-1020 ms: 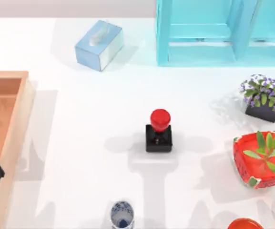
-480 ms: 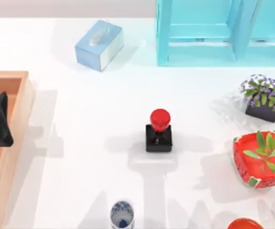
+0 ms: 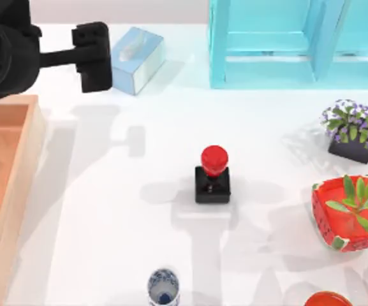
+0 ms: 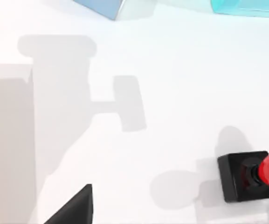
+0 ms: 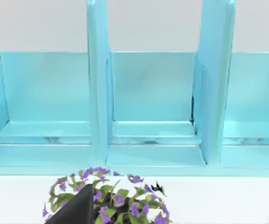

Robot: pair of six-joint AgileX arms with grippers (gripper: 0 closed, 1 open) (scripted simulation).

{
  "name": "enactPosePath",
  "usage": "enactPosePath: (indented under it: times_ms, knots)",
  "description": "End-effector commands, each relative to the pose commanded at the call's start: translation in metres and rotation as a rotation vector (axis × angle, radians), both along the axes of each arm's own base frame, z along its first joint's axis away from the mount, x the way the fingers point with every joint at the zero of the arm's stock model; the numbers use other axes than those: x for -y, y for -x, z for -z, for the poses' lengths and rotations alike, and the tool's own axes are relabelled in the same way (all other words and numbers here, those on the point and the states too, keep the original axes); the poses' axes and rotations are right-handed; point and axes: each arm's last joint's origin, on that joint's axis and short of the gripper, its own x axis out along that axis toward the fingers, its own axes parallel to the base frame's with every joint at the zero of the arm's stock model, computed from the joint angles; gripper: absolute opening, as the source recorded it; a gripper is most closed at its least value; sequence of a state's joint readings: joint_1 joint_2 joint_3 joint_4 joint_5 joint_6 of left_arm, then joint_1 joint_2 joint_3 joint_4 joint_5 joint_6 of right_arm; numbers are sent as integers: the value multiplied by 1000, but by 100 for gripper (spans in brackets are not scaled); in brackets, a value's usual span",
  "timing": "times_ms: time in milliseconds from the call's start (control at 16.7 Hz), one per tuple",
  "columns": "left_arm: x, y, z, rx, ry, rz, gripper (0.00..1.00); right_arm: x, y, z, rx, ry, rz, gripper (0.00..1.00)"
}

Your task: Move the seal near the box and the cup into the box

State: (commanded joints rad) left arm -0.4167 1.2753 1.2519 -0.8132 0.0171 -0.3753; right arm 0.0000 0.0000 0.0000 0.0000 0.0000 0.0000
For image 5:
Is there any light blue rack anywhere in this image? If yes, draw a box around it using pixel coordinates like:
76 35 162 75
0 0 269 177

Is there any purple flowered potted plant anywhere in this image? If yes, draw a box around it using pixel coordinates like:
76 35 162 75
42 166 173 224

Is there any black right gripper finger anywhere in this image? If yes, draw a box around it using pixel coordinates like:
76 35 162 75
44 184 95 224

